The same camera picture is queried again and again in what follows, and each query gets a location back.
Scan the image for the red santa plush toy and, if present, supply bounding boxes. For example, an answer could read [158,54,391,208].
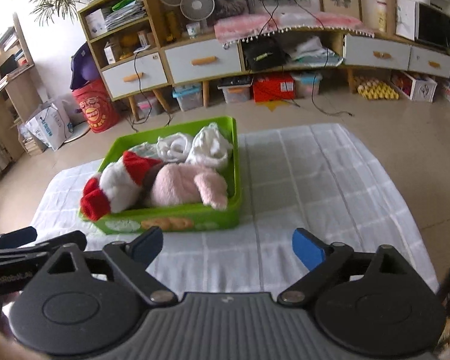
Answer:
[80,150,162,221]

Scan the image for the pink fluffy plush toy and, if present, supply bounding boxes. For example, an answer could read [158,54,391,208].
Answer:
[147,163,228,211]

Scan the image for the white socks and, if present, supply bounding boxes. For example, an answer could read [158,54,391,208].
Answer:
[157,133,193,163]

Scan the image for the white towel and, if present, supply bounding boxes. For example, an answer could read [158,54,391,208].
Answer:
[185,123,233,171]

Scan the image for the blue checkered soft cloth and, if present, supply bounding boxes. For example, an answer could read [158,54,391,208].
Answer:
[128,142,160,160]

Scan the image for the green plastic bin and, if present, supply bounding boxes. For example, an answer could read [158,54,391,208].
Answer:
[79,116,242,234]

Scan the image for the white grid tablecloth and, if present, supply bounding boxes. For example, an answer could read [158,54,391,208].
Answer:
[1,122,441,320]

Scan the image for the red snack bucket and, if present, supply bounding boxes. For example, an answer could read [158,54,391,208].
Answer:
[72,79,120,133]

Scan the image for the wooden bookshelf desk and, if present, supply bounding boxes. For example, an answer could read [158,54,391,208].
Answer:
[0,14,42,161]

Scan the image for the clear storage box blue lid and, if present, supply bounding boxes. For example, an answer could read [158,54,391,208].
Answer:
[172,83,203,111]

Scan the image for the yellow egg tray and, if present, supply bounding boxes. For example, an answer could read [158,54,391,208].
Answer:
[354,76,399,101]

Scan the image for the red cardboard box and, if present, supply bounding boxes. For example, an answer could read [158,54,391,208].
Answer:
[252,73,295,103]

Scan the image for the wooden tv cabinet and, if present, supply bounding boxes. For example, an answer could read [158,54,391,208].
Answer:
[79,0,450,101]

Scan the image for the black bag on shelf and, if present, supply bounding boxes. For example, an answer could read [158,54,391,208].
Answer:
[244,37,286,72]

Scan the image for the pink lace cabinet cloth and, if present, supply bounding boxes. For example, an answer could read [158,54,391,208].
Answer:
[214,11,375,46]

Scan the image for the small white desk fan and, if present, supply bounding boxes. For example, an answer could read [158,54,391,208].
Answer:
[179,0,215,38]

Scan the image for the microwave oven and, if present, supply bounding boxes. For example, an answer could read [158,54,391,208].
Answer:
[395,0,450,50]

